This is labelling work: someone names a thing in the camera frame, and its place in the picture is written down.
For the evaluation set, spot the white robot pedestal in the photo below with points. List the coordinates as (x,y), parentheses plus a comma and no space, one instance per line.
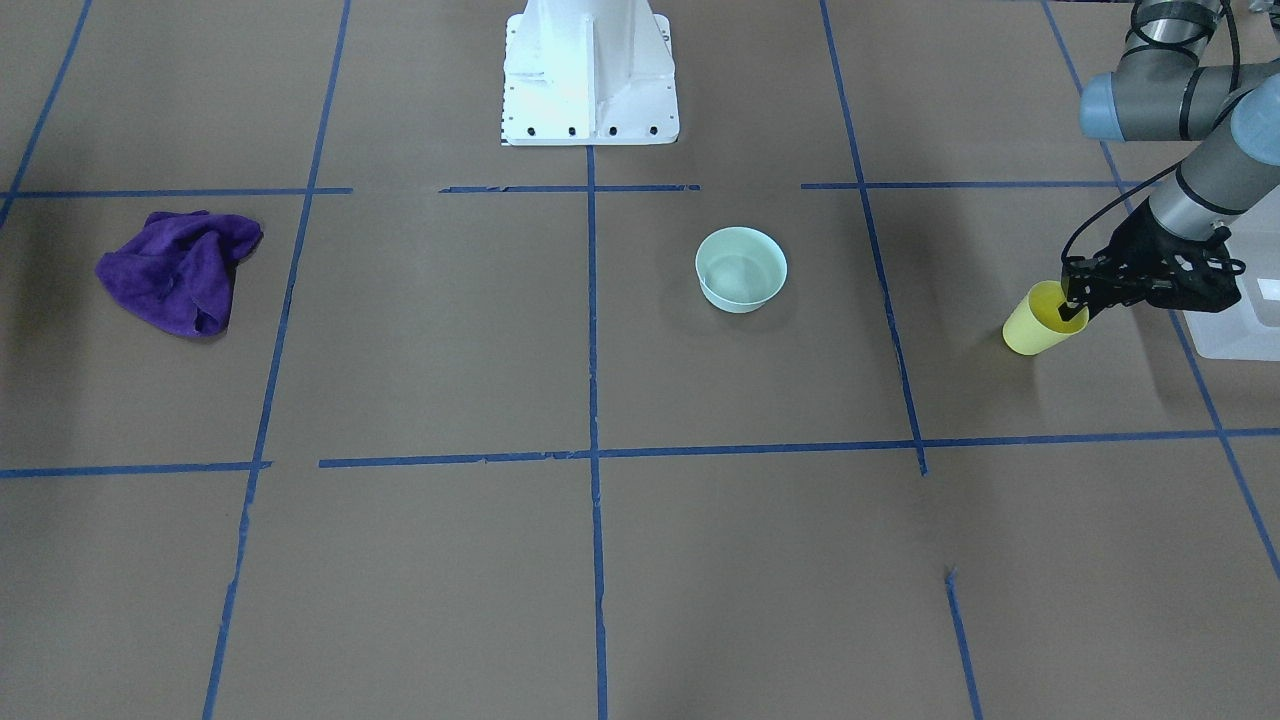
(589,73)

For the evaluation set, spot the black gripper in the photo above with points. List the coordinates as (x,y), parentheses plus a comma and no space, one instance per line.
(1133,243)

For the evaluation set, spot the yellow plastic cup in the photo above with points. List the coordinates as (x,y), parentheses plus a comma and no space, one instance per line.
(1033,326)

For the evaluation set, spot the clear plastic bin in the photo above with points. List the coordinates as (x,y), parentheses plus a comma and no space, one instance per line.
(1249,329)

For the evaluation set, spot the mint green bowl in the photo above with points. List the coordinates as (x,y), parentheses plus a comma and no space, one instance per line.
(740,269)

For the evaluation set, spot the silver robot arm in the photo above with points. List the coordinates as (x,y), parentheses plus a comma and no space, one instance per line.
(1161,91)

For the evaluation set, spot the purple cloth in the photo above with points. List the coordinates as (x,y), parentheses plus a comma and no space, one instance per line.
(179,272)

